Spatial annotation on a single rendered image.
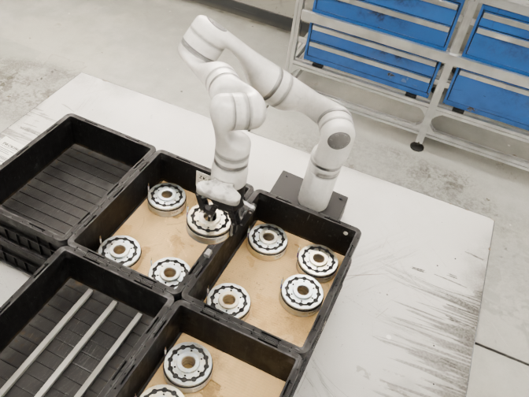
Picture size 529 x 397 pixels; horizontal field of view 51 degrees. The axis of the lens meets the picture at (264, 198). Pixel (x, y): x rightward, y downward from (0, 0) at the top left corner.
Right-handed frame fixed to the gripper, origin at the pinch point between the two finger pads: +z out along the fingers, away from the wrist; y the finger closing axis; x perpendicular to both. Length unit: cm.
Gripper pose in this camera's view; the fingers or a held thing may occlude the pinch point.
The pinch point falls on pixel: (222, 224)
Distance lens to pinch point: 126.2
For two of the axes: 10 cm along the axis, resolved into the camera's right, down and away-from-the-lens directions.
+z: -1.4, 7.1, 6.9
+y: -9.4, -3.2, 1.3
